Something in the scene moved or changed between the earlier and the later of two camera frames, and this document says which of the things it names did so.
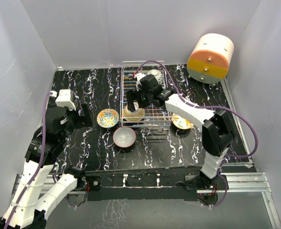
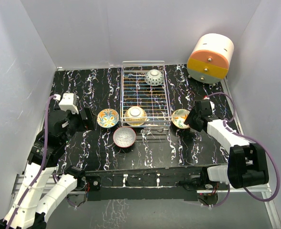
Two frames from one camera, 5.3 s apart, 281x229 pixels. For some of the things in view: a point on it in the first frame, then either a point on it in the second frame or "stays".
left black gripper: [87, 119] stays
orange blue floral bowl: [108, 118] stays
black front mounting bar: [153, 184] stays
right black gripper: [130, 96] → [189, 120]
